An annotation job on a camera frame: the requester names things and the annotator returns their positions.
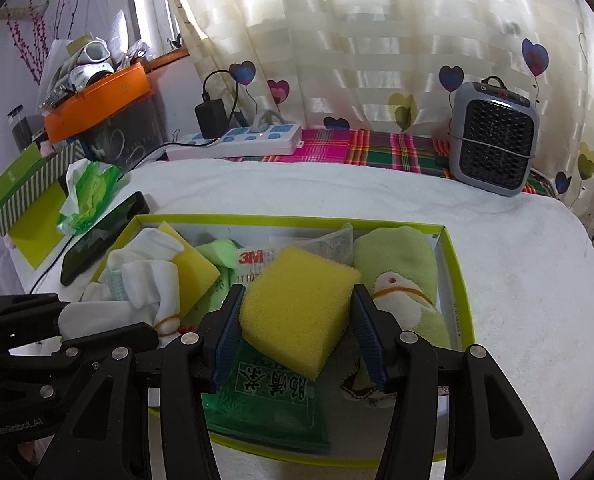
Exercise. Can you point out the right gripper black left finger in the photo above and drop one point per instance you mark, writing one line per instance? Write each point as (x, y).
(105, 431)

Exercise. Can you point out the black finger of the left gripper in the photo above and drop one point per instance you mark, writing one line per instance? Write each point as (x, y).
(74, 353)
(26, 319)

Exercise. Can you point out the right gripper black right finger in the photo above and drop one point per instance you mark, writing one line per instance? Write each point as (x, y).
(491, 434)

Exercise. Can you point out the green tea sachet packet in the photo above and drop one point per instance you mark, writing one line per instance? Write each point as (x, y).
(268, 404)

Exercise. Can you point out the light green cleaning cloth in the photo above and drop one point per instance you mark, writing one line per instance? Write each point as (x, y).
(222, 253)

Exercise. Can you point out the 3M clear plastic packet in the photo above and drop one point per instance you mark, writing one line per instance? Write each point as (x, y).
(336, 246)

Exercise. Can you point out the yellow green scouring sponge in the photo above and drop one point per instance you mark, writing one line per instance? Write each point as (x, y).
(296, 311)

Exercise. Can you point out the green towel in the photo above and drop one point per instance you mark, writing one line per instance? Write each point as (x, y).
(399, 270)

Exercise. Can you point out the lime green box lid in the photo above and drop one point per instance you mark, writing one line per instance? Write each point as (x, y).
(35, 233)

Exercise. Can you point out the black smartphone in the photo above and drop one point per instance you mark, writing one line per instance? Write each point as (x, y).
(94, 243)

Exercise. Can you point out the lime green shallow box tray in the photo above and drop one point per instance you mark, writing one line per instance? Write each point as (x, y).
(357, 412)

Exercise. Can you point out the green striped gift box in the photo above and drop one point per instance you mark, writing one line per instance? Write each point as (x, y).
(28, 177)

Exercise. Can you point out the green snack wrapper bag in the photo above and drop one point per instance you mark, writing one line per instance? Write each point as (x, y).
(90, 186)

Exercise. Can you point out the dark glass jar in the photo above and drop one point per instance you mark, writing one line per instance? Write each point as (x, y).
(19, 125)

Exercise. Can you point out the pink flower branches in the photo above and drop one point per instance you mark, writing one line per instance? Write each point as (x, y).
(32, 32)

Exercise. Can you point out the white blue power strip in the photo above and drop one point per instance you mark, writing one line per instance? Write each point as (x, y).
(278, 139)

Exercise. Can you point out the black power adapter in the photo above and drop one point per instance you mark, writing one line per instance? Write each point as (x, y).
(213, 120)

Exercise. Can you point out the orange plastic basin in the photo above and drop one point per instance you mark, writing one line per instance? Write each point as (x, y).
(96, 103)

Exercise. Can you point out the grey portable heater fan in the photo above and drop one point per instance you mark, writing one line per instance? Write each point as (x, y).
(493, 137)

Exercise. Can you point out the pink plaid cloth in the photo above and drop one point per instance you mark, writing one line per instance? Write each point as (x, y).
(394, 151)

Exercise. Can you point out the cream heart pattern curtain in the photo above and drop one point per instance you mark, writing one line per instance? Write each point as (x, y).
(394, 64)

